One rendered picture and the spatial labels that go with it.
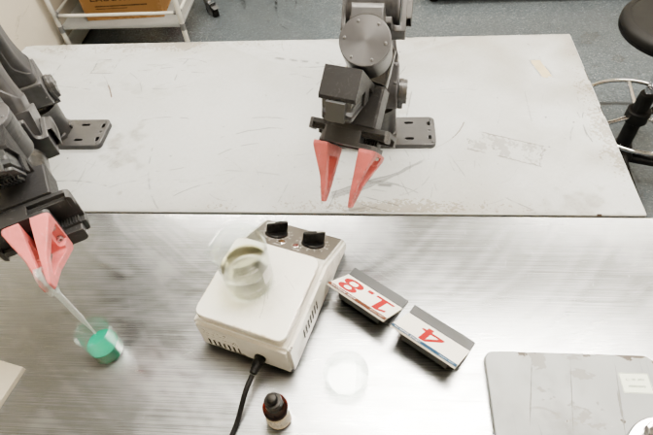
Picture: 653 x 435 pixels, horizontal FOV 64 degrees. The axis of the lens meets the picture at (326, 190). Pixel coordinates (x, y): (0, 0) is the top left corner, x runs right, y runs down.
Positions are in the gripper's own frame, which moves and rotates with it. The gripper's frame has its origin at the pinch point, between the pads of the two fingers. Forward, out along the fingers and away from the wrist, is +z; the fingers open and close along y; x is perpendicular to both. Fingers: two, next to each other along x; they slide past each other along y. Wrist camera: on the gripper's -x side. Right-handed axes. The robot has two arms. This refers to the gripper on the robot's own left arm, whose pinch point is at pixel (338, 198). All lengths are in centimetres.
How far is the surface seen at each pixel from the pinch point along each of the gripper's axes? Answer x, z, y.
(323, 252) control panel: 3.8, 7.8, -1.3
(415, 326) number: 3.6, 13.6, 12.8
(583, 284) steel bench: 14.4, 3.8, 32.6
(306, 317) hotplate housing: -2.8, 14.9, 0.3
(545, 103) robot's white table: 38, -25, 24
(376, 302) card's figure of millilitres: 4.4, 12.3, 7.2
